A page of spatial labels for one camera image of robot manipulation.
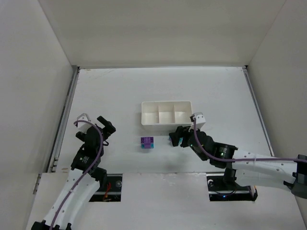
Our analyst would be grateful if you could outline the right aluminium rail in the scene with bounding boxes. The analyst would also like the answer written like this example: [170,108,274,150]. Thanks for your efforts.
[242,66,274,156]

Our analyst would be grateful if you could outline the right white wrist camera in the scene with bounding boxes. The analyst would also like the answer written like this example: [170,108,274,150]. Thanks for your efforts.
[189,112,206,130]

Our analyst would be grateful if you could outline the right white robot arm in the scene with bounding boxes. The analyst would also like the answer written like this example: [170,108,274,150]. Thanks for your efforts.
[169,126,307,199]

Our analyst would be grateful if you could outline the purple lego plate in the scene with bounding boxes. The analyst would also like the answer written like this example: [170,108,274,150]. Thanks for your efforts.
[141,137,154,145]

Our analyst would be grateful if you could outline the left aluminium rail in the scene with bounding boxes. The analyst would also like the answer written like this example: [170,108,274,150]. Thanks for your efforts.
[44,65,80,173]

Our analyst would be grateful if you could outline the white three-compartment tray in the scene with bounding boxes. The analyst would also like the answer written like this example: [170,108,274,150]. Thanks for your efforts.
[141,101,192,131]

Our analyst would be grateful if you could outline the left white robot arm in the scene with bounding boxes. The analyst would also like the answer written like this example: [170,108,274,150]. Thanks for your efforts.
[31,114,116,230]

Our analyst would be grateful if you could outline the aluminium rail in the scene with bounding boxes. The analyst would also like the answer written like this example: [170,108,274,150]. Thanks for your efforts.
[242,66,274,156]
[44,65,80,173]

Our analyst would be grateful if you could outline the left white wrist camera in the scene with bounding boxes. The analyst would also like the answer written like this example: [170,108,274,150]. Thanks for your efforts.
[75,113,92,133]

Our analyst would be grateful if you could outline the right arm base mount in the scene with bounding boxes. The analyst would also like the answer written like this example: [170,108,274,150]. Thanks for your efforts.
[206,173,258,202]

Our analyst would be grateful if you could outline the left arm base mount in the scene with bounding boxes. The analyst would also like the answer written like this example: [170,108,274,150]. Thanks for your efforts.
[89,174,123,203]

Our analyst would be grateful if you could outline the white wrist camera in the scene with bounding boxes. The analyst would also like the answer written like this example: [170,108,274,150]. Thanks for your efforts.
[189,112,206,130]
[75,113,92,133]

